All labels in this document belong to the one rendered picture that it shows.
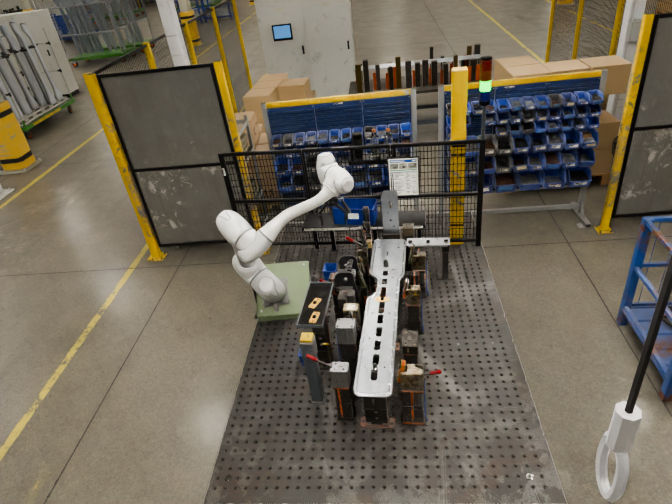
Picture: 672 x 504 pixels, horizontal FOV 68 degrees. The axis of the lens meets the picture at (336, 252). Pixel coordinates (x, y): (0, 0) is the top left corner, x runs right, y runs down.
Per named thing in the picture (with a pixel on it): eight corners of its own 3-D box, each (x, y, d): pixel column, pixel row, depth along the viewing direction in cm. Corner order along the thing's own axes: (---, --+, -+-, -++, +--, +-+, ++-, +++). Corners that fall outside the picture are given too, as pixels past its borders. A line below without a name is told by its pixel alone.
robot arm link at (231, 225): (251, 289, 327) (229, 267, 333) (270, 273, 332) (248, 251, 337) (232, 244, 256) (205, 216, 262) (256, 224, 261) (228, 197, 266)
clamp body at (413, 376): (429, 427, 250) (427, 377, 231) (399, 425, 253) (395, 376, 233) (428, 410, 259) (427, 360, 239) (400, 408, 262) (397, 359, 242)
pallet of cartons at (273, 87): (310, 165, 723) (299, 92, 667) (257, 168, 736) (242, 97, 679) (322, 135, 822) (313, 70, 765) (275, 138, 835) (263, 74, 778)
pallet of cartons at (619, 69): (582, 157, 643) (600, 47, 569) (609, 184, 576) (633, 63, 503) (487, 166, 653) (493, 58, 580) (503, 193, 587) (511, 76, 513)
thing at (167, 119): (271, 247, 546) (229, 56, 438) (269, 254, 535) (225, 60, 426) (155, 254, 562) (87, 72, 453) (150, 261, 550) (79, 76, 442)
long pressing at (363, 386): (397, 398, 231) (397, 396, 231) (349, 396, 236) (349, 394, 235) (406, 239, 344) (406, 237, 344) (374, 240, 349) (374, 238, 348)
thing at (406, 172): (420, 196, 362) (419, 156, 345) (389, 197, 366) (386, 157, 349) (420, 194, 363) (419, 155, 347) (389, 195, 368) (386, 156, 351)
